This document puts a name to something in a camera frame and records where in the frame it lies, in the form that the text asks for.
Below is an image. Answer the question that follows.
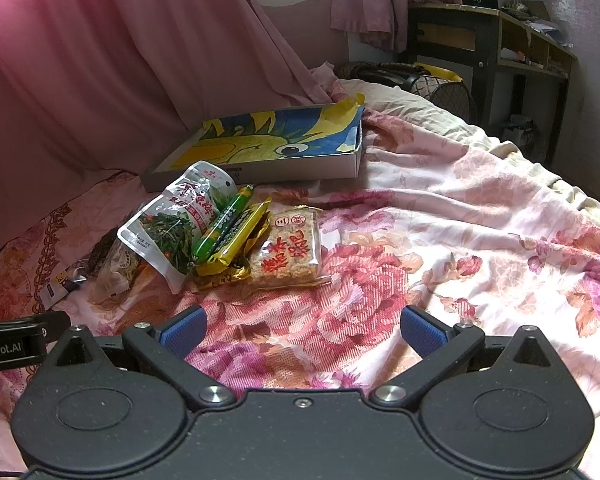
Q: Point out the clear orange snack bag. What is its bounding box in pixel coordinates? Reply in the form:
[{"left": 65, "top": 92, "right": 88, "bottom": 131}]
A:
[{"left": 88, "top": 240, "right": 145, "bottom": 304}]

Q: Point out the yellow green wafer bar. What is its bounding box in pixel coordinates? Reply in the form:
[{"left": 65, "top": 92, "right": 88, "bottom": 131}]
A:
[{"left": 195, "top": 198, "right": 271, "bottom": 276}]

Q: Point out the green sausage stick snack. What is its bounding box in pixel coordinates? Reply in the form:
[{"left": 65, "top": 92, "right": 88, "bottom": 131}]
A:
[{"left": 193, "top": 184, "right": 254, "bottom": 264}]

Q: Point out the gold foil snack pouch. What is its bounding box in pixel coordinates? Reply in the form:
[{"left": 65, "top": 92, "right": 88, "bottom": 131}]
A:
[{"left": 194, "top": 212, "right": 270, "bottom": 290}]

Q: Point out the white green vegetable snack pouch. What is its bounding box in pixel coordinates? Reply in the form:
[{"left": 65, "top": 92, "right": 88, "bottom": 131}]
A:
[{"left": 118, "top": 162, "right": 237, "bottom": 295}]

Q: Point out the rice cracker pack red print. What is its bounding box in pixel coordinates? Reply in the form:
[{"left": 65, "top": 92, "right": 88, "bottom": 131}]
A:
[{"left": 249, "top": 206, "right": 330, "bottom": 290}]

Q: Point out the pink floral bedsheet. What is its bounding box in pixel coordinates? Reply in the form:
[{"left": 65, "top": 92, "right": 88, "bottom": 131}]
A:
[{"left": 0, "top": 79, "right": 600, "bottom": 480}]

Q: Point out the shallow grey cardboard box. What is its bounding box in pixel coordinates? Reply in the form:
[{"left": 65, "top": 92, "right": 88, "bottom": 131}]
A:
[{"left": 140, "top": 96, "right": 365, "bottom": 192}]

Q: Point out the dark patterned handbag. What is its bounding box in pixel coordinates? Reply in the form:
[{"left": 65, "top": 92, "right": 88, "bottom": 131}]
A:
[{"left": 335, "top": 62, "right": 477, "bottom": 124}]

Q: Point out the cream pillow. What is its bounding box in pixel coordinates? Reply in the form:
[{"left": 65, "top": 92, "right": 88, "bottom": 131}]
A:
[{"left": 338, "top": 79, "right": 520, "bottom": 158}]

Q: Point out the pink curtain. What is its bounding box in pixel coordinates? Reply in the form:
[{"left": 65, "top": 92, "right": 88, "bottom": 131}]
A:
[{"left": 0, "top": 0, "right": 327, "bottom": 249}]

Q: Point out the dark wooden desk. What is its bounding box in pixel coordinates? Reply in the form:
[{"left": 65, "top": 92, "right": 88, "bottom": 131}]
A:
[{"left": 400, "top": 3, "right": 577, "bottom": 167}]

